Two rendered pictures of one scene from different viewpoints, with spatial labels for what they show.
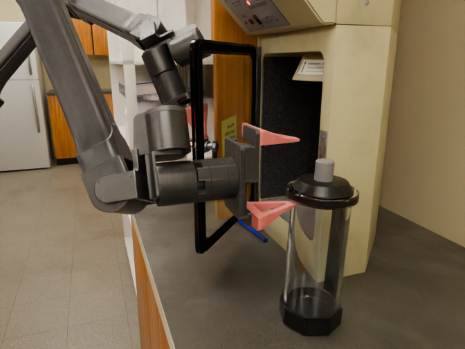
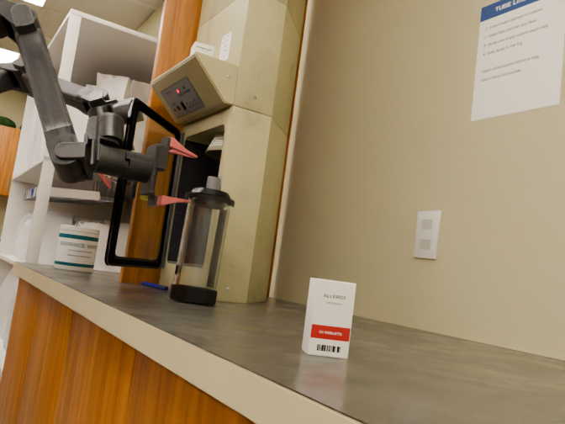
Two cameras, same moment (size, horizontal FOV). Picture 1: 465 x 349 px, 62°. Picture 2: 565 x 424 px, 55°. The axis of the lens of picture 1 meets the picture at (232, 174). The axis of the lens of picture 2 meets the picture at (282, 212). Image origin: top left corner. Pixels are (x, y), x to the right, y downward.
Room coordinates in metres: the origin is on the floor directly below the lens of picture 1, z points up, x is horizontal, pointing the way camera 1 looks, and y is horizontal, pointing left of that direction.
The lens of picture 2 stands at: (-0.62, -0.05, 1.03)
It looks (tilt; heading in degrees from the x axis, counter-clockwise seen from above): 6 degrees up; 348
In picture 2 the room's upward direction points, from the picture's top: 7 degrees clockwise
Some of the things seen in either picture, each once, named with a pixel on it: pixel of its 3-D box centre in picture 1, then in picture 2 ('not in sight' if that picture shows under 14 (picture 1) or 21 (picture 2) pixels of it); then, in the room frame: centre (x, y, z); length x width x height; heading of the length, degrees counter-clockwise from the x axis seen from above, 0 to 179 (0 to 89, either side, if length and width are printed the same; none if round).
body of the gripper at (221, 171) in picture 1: (219, 179); (139, 166); (0.51, 0.02, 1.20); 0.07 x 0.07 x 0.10; 19
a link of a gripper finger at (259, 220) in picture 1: (266, 197); (169, 191); (0.53, -0.05, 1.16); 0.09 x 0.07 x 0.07; 109
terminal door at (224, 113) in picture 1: (228, 140); (146, 189); (0.82, 0.01, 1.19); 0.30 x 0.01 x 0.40; 157
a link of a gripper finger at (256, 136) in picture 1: (267, 150); (175, 158); (0.53, -0.05, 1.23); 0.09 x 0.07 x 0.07; 109
